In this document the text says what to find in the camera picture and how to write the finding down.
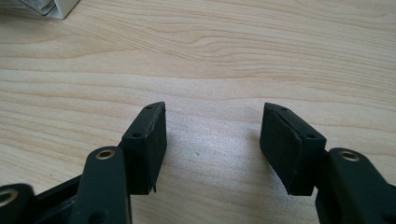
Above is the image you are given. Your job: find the white drawer organizer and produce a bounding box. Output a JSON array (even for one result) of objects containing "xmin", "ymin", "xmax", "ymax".
[{"xmin": 20, "ymin": 0, "xmax": 81, "ymax": 21}]

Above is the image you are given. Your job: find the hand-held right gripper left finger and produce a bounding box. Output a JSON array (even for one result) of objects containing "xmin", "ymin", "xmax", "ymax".
[{"xmin": 120, "ymin": 101, "xmax": 168, "ymax": 196}]

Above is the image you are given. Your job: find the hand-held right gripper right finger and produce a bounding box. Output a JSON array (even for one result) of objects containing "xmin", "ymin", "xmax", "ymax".
[{"xmin": 260, "ymin": 102, "xmax": 327, "ymax": 197}]

